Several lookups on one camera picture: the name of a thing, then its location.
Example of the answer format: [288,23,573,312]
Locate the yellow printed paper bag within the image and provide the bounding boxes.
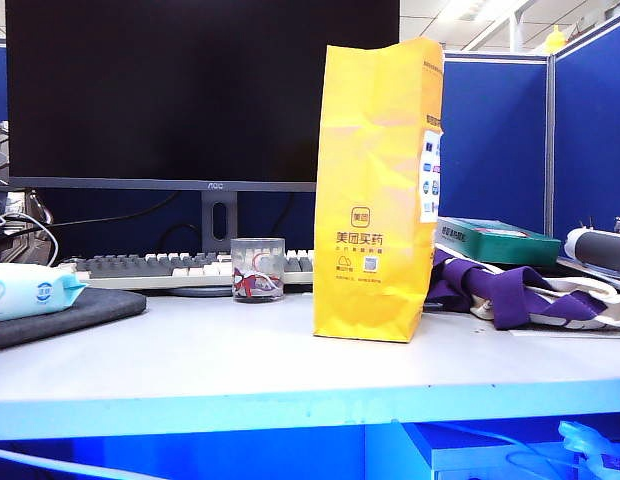
[312,38,446,346]

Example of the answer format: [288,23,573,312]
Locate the clear plastic bag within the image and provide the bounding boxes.
[557,419,620,480]

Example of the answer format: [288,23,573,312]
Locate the clear glass cup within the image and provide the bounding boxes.
[230,237,287,304]

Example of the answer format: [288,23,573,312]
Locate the grey and white keyboard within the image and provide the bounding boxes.
[59,249,316,292]

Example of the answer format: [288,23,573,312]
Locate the black computer monitor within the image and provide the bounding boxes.
[4,0,402,298]

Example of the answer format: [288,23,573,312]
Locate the green flat box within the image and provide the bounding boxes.
[435,216,563,266]

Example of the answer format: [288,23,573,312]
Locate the dark grey felt mat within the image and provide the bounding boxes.
[0,288,149,353]

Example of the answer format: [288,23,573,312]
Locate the white drawer cabinet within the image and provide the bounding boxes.
[404,422,594,480]

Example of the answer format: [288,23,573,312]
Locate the light blue wet wipes pack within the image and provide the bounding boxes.
[0,263,89,324]

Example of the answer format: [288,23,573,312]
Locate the small yellow ornament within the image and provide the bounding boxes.
[545,24,567,54]

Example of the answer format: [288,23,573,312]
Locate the black monitor cable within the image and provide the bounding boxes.
[38,191,202,253]

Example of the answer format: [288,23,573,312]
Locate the white tote bag purple straps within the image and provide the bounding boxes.
[423,247,620,332]

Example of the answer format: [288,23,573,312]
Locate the white charging cable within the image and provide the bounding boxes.
[0,211,61,267]

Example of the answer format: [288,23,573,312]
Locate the thin white cable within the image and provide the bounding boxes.
[438,422,567,469]

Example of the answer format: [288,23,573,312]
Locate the chrome tube frame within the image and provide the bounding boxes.
[0,446,167,480]

